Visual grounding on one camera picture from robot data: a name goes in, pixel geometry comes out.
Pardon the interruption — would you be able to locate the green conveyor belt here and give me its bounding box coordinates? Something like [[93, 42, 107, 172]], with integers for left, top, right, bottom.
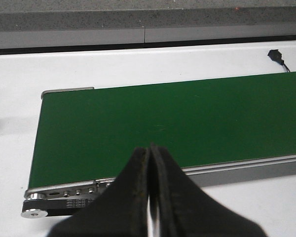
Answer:
[[27, 71, 296, 190]]

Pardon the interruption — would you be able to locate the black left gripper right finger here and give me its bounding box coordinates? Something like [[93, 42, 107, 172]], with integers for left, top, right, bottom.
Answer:
[[149, 145, 266, 237]]

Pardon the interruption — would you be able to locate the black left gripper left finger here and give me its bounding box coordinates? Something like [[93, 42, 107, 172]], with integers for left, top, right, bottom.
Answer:
[[48, 148, 149, 237]]

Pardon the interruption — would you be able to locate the black timing drive belt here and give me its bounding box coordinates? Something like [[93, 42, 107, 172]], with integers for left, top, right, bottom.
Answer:
[[21, 198, 95, 219]]

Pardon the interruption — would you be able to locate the aluminium conveyor frame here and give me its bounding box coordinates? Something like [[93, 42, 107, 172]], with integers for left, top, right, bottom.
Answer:
[[23, 86, 296, 199]]

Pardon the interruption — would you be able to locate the grey stone counter left slab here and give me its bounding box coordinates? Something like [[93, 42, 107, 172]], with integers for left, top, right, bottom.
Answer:
[[0, 0, 296, 32]]

